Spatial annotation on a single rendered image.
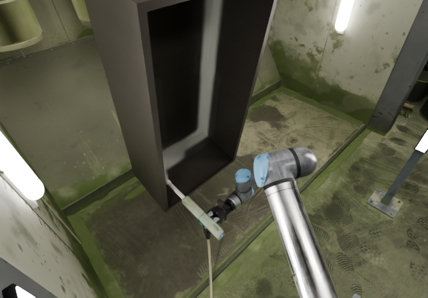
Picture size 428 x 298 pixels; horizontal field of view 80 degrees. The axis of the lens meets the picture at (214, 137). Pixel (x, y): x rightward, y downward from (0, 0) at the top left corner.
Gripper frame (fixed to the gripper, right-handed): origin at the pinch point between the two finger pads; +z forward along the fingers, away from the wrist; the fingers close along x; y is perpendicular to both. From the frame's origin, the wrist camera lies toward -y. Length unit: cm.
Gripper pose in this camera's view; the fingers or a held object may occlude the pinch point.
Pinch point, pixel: (204, 223)
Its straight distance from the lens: 146.3
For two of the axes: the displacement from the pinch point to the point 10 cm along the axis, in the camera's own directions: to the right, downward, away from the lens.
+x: -6.9, -4.9, 5.3
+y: -0.1, 7.4, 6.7
